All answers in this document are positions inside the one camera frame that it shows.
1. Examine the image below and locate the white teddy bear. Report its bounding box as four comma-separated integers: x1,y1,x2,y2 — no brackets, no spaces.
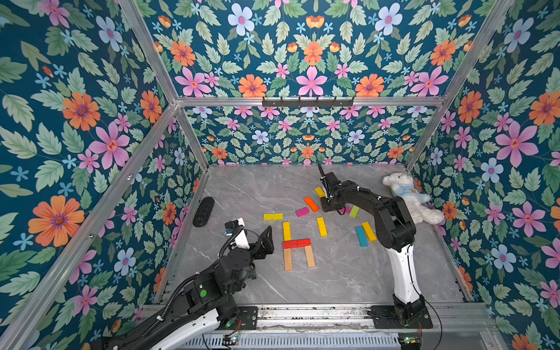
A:
382,172,445,225

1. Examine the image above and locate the aluminium frame post back right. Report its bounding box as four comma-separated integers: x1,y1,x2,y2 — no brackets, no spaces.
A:
405,0,515,173

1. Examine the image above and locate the horizontal aluminium frame bar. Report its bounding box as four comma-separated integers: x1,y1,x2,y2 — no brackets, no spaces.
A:
175,96,445,108

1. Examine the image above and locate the black hook rail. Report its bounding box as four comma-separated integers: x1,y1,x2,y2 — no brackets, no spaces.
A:
261,96,354,109

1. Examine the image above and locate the yellow flat block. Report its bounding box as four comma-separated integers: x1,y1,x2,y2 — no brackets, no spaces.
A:
263,213,283,221

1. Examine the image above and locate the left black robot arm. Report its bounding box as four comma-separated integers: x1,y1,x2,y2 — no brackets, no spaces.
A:
90,224,274,349

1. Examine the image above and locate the aluminium frame post back left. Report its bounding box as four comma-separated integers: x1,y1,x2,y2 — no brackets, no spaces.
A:
120,0,209,174

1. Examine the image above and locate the metal base rail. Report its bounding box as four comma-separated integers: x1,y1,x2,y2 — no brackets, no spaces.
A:
256,301,497,333

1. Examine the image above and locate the red block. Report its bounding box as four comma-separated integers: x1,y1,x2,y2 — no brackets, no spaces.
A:
283,241,298,249
295,239,312,247

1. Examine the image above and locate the teal blue block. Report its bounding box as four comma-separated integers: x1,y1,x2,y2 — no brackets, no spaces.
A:
355,226,368,247

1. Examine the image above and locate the long orange block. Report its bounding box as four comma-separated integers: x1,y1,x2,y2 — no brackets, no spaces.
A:
304,196,319,212

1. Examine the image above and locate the floral patterned pouch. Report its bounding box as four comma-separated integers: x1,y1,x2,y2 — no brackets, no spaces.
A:
247,268,258,280

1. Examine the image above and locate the aluminium frame post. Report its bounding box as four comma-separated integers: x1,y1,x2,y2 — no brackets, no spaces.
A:
405,0,515,173
120,0,209,174

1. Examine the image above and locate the long yellow block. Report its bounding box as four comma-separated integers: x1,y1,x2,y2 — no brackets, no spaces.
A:
362,222,377,242
282,222,292,242

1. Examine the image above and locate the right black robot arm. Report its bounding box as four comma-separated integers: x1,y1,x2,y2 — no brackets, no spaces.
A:
318,166,427,325

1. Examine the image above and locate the natural wood block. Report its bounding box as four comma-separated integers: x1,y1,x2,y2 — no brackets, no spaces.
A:
304,245,316,268
283,249,293,271

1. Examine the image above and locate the small lime green block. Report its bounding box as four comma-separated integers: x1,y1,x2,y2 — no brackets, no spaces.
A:
349,206,360,219

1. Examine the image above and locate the black oval case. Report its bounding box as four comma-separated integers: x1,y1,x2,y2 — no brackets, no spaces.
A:
192,197,215,228

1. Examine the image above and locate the left aluminium frame bar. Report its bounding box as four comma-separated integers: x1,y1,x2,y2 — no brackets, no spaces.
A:
1,102,178,349

